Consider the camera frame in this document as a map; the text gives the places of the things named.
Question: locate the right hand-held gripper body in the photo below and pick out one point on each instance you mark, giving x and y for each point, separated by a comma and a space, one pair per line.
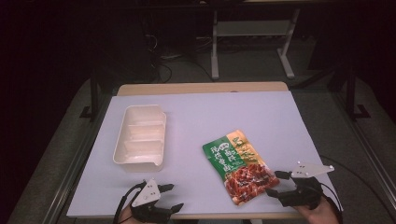
303, 191

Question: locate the aluminium frame rail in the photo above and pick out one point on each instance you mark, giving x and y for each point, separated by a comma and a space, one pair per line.
370, 155
71, 174

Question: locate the white metal desk frame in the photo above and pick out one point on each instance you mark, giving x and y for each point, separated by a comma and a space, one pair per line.
253, 28

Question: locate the pale lilac table mat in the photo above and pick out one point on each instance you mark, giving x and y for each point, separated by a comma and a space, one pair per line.
199, 115

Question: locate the green snack packet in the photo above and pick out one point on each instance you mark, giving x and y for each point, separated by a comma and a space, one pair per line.
241, 168

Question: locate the person's left hand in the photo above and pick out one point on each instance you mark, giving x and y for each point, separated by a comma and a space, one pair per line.
126, 216

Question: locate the black metal stand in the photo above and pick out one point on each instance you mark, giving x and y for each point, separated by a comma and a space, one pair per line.
351, 99
93, 99

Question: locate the cream plastic divided tray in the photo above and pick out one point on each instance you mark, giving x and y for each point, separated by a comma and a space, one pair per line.
140, 140

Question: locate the person's right hand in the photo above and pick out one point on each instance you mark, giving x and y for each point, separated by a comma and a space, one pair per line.
317, 214

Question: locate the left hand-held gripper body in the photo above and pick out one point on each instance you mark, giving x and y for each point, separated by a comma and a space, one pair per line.
146, 194

